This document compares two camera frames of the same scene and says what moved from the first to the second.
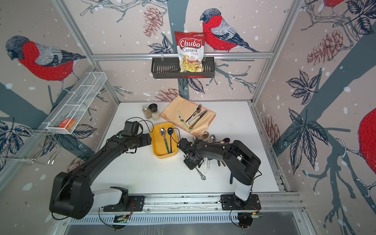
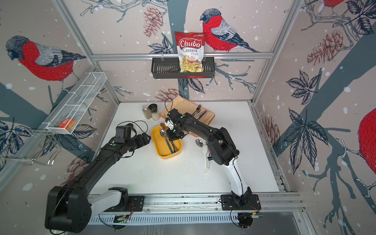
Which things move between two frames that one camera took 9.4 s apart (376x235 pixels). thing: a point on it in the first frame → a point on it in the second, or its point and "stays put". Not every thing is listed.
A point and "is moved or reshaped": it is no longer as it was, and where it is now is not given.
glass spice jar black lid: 153,108 stays put
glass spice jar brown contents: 146,111 stays put
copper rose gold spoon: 205,135 is moved or reshaped
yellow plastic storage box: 158,144 stays put
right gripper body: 190,165 → 173,134
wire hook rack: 28,144 stays put
